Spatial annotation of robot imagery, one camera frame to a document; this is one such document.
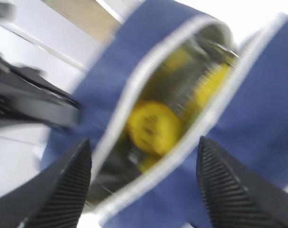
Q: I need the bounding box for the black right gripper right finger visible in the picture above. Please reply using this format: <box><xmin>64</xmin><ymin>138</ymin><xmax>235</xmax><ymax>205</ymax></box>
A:
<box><xmin>196</xmin><ymin>136</ymin><xmax>288</xmax><ymax>228</ymax></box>

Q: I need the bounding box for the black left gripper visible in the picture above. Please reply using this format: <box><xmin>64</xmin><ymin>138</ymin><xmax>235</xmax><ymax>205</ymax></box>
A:
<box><xmin>0</xmin><ymin>56</ymin><xmax>82</xmax><ymax>128</ymax></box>

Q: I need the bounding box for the yellow banana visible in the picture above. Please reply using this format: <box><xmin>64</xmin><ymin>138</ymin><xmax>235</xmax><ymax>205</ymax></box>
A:
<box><xmin>194</xmin><ymin>63</ymin><xmax>230</xmax><ymax>108</ymax></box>

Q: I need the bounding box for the yellow pear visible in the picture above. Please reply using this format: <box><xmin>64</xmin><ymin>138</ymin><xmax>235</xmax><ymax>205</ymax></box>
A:
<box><xmin>127</xmin><ymin>101</ymin><xmax>183</xmax><ymax>156</ymax></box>

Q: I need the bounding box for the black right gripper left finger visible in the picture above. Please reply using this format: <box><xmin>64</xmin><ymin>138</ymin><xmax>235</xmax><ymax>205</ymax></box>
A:
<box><xmin>0</xmin><ymin>139</ymin><xmax>92</xmax><ymax>228</ymax></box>

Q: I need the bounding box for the navy blue lunch bag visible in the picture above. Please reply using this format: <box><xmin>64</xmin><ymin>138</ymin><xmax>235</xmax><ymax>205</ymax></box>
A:
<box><xmin>41</xmin><ymin>0</ymin><xmax>288</xmax><ymax>228</ymax></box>

